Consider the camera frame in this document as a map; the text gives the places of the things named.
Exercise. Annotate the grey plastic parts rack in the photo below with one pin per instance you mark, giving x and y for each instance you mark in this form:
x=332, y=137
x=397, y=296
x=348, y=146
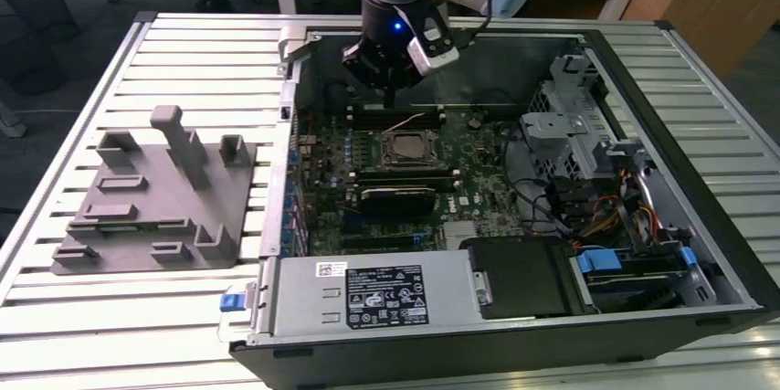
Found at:
x=164, y=207

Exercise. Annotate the hard disk in blue carrier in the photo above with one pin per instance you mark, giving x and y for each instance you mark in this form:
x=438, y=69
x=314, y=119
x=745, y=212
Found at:
x=597, y=262

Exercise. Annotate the black CPU socket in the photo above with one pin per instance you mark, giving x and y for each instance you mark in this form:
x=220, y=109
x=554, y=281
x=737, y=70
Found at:
x=382, y=165

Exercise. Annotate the pale round board component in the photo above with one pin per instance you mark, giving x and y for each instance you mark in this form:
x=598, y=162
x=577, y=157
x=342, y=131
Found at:
x=476, y=121

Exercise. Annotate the small blue drive latch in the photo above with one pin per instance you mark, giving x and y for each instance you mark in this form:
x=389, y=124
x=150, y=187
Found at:
x=686, y=257

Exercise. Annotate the green motherboard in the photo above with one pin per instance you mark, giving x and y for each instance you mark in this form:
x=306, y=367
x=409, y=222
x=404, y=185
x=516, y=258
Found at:
x=486, y=207

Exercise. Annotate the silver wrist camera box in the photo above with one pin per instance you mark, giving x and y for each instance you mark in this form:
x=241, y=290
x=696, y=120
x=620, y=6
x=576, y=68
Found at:
x=432, y=54

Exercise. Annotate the dark office chair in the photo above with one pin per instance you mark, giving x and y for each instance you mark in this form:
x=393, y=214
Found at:
x=36, y=34

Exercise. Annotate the silver metal drive cage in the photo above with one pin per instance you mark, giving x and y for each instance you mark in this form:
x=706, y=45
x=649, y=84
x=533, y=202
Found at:
x=548, y=134

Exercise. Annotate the blue case panel latch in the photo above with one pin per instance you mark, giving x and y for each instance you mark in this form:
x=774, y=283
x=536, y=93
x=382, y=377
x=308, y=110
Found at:
x=230, y=303

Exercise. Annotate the blue expansion slot clip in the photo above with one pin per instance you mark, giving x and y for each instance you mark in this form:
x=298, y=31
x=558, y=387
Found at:
x=285, y=240
x=290, y=152
x=288, y=201
x=286, y=219

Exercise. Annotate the black drive bay cover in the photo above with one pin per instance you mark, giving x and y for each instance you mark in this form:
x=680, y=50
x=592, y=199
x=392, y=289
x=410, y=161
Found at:
x=524, y=280

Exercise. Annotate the silver power supply unit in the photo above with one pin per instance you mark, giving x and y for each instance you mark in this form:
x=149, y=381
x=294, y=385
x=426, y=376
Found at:
x=304, y=298

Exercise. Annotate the small silver chipset heatsink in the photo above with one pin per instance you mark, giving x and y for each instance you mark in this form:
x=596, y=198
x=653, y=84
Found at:
x=460, y=235

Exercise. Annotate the black graphics card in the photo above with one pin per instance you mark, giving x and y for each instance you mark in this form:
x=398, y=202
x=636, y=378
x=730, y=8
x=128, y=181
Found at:
x=396, y=200

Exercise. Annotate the wooden cabinet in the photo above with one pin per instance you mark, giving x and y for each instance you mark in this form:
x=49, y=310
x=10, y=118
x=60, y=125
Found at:
x=718, y=6

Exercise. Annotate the black and silver PC case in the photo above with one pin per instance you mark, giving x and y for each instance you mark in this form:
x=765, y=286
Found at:
x=426, y=362

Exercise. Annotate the black RAM slot bank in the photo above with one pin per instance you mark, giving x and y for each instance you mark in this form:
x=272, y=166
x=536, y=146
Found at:
x=365, y=118
x=401, y=180

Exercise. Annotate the silver CPU with green substrate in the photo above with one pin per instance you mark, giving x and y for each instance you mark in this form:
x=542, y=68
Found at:
x=409, y=147

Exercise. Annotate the grey stand foot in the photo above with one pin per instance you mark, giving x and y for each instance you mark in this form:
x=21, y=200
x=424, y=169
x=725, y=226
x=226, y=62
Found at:
x=10, y=123

